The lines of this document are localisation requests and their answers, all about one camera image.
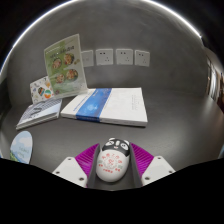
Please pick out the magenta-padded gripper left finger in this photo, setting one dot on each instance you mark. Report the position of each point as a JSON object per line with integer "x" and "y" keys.
{"x": 75, "y": 168}

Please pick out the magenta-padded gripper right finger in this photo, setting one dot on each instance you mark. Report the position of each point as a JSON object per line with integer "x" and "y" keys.
{"x": 151, "y": 168}

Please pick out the white panda-print computer mouse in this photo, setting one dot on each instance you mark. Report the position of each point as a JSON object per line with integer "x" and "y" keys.
{"x": 113, "y": 160}

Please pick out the grey patterned book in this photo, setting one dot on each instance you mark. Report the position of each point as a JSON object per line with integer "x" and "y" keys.
{"x": 38, "y": 113}

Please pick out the large white and blue book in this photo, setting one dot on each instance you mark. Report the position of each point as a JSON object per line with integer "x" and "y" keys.
{"x": 107, "y": 105}

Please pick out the green food-photo acrylic sign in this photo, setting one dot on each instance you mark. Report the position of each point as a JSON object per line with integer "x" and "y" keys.
{"x": 65, "y": 66}

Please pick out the white wall socket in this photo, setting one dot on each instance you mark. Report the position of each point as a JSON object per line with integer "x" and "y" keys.
{"x": 104, "y": 56}
{"x": 142, "y": 58}
{"x": 87, "y": 58}
{"x": 124, "y": 56}

